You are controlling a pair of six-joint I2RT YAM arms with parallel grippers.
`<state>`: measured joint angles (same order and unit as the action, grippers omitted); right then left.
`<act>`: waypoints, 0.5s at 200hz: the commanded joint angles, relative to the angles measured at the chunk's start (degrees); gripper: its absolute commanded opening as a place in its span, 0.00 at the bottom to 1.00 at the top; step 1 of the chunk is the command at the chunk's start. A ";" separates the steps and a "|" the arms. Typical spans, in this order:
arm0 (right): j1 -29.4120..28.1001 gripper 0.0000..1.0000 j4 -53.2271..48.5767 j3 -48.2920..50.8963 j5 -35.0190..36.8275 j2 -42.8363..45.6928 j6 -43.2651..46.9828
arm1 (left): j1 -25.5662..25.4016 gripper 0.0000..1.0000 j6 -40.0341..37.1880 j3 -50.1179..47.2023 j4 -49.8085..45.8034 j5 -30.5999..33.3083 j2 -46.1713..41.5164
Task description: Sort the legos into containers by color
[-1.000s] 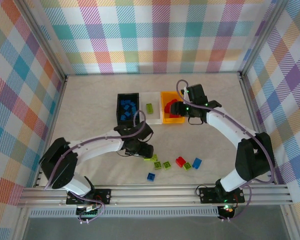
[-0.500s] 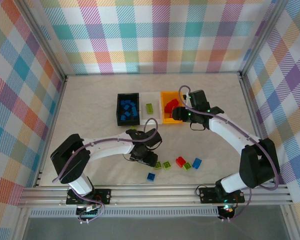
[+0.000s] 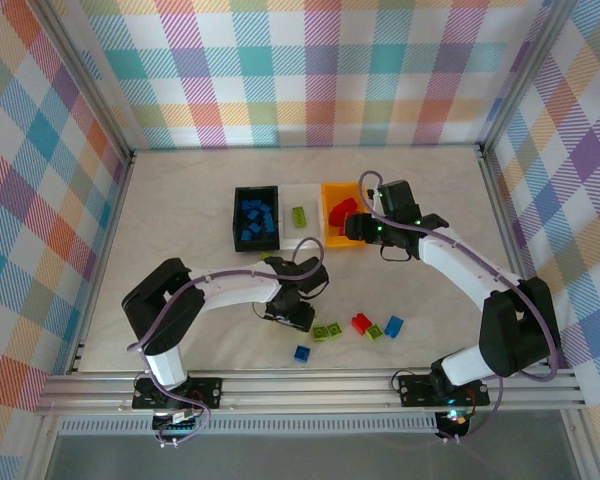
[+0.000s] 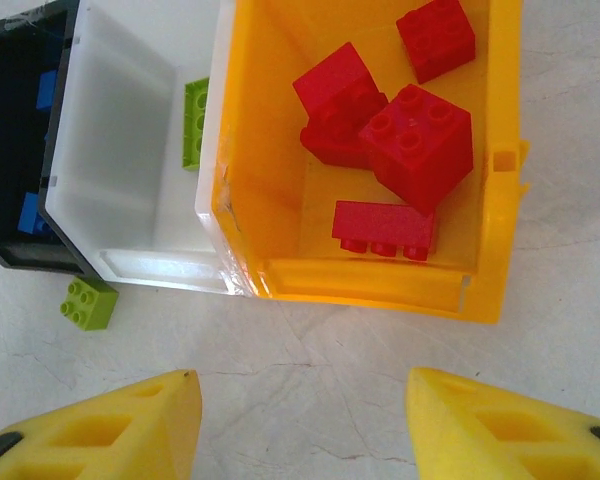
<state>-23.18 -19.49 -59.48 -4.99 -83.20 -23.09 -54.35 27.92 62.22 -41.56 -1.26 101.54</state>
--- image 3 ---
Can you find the yellow-orange plastic bin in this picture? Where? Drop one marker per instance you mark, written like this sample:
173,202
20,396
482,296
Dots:
332,240

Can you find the clear plastic bin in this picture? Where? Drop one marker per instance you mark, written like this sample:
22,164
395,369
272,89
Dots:
305,235

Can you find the long green lego brick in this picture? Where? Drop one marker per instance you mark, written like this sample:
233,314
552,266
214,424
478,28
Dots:
299,216

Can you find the black plastic bin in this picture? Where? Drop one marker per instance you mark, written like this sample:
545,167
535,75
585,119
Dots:
237,220

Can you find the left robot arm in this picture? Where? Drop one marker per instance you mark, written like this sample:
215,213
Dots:
230,290

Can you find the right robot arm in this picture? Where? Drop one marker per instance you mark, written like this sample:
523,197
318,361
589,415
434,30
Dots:
460,265

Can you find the black controller board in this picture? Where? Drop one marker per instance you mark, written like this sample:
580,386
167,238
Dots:
457,422
177,429

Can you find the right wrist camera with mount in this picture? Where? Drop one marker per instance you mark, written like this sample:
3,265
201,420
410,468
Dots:
377,194

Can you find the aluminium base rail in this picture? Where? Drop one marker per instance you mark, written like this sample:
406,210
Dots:
305,387

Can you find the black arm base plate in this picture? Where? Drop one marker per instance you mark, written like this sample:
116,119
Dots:
415,390
207,392

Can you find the aluminium side rail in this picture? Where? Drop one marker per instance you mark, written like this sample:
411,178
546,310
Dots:
111,225
505,225

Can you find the aluminium frame post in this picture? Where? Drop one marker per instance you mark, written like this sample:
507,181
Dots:
87,75
523,75

